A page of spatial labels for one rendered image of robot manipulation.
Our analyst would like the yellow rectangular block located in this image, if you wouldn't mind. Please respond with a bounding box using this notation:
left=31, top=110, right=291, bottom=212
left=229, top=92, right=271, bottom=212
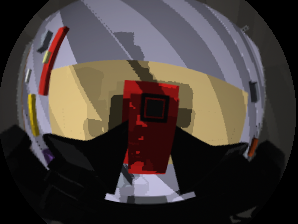
left=28, top=93, right=40, bottom=137

